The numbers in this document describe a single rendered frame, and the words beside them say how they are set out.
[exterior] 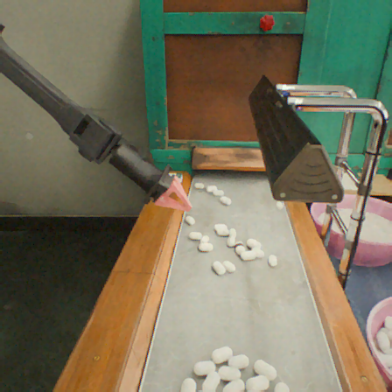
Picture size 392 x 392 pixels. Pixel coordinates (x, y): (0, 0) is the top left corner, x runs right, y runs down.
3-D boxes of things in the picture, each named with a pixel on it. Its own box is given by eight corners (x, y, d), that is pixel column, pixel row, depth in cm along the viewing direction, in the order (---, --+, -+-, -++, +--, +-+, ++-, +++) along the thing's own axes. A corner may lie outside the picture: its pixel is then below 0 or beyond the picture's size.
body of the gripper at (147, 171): (174, 169, 78) (149, 148, 76) (166, 186, 69) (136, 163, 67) (157, 187, 80) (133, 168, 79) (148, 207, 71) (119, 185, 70)
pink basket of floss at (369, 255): (377, 290, 79) (388, 256, 75) (287, 239, 98) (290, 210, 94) (425, 249, 93) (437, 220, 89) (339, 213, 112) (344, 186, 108)
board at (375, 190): (291, 192, 106) (291, 188, 105) (284, 173, 119) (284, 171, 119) (401, 196, 103) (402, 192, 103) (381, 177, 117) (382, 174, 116)
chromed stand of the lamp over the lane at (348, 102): (256, 308, 74) (278, 99, 54) (251, 254, 91) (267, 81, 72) (346, 314, 72) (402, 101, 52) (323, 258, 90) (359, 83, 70)
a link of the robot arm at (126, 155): (101, 161, 70) (118, 140, 69) (108, 157, 76) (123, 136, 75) (129, 182, 71) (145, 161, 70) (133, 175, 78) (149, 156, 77)
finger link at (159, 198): (201, 190, 79) (171, 165, 77) (199, 204, 73) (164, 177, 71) (184, 209, 82) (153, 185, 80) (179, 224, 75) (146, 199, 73)
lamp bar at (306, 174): (272, 202, 39) (279, 142, 36) (248, 101, 95) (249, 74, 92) (343, 205, 39) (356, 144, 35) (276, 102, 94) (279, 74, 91)
